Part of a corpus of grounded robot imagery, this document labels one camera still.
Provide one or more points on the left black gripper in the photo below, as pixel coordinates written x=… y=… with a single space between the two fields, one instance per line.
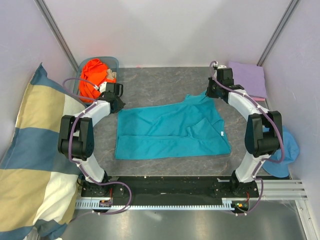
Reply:
x=121 y=105

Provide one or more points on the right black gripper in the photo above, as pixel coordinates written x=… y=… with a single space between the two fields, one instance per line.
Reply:
x=209 y=92

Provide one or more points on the teal t shirt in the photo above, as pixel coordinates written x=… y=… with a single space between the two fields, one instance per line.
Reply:
x=190 y=128

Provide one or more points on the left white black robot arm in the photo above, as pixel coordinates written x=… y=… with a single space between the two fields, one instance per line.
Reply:
x=76 y=138

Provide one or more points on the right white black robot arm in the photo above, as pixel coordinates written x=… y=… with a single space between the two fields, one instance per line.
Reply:
x=263 y=134

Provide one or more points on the beige crumpled cloth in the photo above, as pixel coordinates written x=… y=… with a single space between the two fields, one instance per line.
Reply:
x=111 y=75

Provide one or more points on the orange t shirt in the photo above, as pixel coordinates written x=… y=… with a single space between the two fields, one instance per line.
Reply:
x=95 y=72

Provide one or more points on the blue plastic laundry basket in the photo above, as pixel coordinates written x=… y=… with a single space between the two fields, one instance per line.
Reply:
x=112 y=62

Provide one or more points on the folded purple t shirt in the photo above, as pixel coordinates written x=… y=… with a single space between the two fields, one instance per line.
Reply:
x=251 y=77

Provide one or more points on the folded pink t shirt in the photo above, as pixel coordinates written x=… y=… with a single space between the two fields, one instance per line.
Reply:
x=258 y=99

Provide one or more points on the blue bucket hat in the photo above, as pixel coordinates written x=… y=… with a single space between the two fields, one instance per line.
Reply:
x=291 y=152

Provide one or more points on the blue beige striped pillow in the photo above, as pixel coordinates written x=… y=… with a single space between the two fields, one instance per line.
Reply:
x=38 y=185

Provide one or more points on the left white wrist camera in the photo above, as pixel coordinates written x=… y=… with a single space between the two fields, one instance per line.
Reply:
x=102 y=87

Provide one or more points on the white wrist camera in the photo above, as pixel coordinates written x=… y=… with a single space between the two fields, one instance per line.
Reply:
x=217 y=66
x=102 y=87

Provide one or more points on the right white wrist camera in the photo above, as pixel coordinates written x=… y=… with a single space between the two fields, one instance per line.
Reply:
x=217 y=66

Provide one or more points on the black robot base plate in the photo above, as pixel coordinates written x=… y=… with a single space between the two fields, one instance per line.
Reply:
x=171 y=190

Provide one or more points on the right aluminium frame post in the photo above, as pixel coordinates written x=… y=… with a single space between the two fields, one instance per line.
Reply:
x=284 y=20

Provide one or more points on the aluminium frame post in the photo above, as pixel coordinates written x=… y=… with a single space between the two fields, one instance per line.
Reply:
x=284 y=20
x=49 y=18

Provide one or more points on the left aluminium frame post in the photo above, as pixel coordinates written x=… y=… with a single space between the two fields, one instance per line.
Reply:
x=49 y=18

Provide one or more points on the grey slotted cable duct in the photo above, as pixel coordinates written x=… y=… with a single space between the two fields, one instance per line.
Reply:
x=96 y=204

